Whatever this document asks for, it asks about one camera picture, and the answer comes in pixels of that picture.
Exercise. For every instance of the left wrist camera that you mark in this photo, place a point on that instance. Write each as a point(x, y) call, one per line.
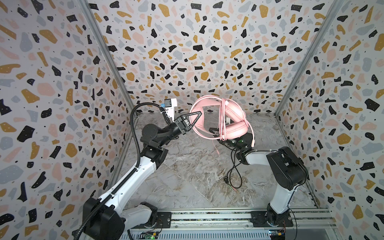
point(169, 106)

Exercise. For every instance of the right circuit board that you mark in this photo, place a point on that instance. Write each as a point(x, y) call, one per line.
point(277, 235)

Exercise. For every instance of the left green circuit board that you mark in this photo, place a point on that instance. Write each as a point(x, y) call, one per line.
point(149, 236)

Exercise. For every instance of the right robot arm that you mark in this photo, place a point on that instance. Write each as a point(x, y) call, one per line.
point(288, 171)

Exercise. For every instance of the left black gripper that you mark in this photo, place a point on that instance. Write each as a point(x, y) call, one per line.
point(181, 126)

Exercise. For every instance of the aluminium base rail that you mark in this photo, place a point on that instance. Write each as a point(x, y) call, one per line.
point(243, 219)

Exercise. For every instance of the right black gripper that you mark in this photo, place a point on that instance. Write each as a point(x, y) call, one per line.
point(224, 138)

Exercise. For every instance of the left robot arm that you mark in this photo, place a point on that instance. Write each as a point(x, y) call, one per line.
point(103, 218)

